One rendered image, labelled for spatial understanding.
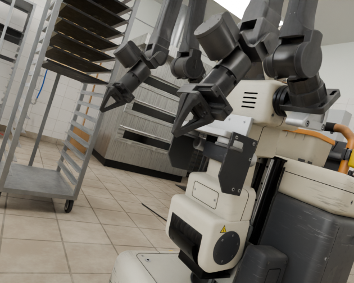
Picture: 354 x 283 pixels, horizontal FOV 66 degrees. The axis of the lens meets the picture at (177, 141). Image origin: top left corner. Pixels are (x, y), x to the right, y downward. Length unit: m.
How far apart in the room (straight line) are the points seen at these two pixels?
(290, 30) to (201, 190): 0.51
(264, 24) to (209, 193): 0.50
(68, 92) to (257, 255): 4.45
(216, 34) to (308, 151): 0.65
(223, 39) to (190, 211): 0.53
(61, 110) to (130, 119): 1.32
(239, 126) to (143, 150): 3.60
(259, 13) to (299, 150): 0.59
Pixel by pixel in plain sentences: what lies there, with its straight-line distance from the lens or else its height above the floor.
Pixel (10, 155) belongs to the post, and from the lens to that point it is 1.90.
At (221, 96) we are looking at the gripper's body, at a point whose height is 0.85.
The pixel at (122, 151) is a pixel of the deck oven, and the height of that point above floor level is 0.29.
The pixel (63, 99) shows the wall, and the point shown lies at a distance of 4.96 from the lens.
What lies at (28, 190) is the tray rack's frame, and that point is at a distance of 1.98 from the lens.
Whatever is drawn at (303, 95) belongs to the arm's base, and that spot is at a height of 0.95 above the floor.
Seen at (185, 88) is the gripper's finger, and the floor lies 0.85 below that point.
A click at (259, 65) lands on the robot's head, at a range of 0.82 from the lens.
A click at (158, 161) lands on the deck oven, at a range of 4.49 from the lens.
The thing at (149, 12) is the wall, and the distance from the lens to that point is 5.53.
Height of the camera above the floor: 0.76
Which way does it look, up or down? 1 degrees down
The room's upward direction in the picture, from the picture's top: 18 degrees clockwise
